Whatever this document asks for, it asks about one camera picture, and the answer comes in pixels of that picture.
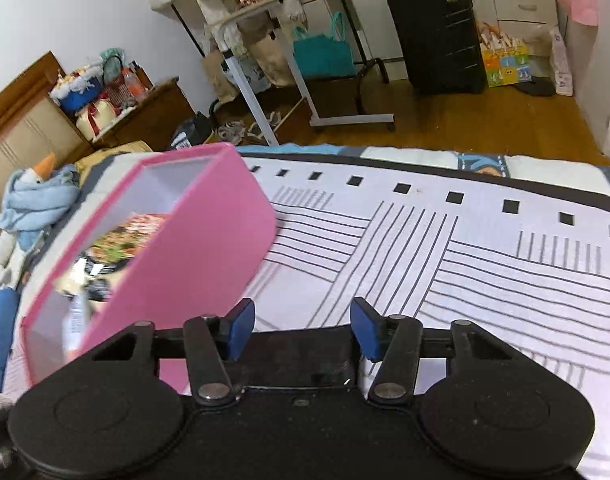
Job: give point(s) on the brown paper bag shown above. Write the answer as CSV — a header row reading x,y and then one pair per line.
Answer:
x,y
220,77

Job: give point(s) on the goose plush with blue scarf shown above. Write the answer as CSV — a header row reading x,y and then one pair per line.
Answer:
x,y
40,195

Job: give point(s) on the white rolling side table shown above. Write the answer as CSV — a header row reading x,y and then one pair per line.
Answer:
x,y
295,60

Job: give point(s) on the wooden headboard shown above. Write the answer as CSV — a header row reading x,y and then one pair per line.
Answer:
x,y
25,135

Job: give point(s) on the orange drink bottle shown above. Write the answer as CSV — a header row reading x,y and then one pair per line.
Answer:
x,y
134,85

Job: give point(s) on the blue basket with plush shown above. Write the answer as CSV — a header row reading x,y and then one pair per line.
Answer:
x,y
77,87

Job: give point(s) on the black slippers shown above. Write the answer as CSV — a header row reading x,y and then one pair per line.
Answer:
x,y
535,87

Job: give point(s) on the black suitcase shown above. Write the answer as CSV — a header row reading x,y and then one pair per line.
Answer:
x,y
437,40

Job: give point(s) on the black bag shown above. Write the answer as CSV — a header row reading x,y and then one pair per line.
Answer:
x,y
192,132

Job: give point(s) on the teal shopping bag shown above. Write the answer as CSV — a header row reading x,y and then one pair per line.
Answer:
x,y
325,55

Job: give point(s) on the white plastic bag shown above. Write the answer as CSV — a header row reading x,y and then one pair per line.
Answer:
x,y
562,67

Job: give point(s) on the colourful cardboard box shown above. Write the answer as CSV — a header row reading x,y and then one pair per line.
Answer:
x,y
505,65

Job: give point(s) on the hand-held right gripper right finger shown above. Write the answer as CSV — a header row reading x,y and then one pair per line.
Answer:
x,y
365,327

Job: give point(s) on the colourful printed snack bag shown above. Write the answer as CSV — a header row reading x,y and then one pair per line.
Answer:
x,y
130,235

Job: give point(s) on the pair of shoes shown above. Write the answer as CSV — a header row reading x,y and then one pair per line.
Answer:
x,y
240,131

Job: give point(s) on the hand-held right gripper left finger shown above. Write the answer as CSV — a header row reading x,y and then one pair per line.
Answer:
x,y
240,327

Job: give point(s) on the wooden nightstand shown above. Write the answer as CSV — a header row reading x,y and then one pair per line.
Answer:
x,y
155,115

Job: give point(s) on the blue pillow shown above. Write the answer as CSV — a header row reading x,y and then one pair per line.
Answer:
x,y
0,340

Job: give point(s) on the cream handbag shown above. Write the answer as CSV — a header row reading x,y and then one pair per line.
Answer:
x,y
96,120

